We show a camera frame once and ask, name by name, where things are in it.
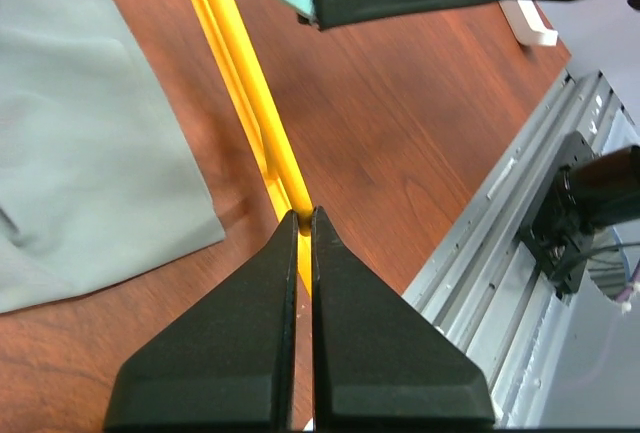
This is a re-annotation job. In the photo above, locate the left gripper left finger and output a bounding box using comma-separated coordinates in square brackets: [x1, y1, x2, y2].
[104, 211, 298, 429]

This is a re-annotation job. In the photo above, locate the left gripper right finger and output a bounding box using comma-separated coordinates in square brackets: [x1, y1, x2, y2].
[311, 207, 495, 428]

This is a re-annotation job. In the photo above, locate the yellow hanger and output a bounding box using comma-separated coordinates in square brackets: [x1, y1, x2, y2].
[190, 0, 313, 292]

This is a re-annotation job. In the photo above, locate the grey underwear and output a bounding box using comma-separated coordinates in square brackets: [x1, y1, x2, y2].
[1, 0, 225, 312]

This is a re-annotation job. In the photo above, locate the white clothes rack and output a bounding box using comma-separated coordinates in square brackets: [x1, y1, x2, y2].
[499, 0, 558, 47]

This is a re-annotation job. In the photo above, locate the aluminium rail frame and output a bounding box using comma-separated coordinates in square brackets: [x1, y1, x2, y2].
[404, 73, 639, 428]

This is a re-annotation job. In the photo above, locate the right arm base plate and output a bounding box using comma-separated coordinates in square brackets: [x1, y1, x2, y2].
[518, 131, 595, 297]

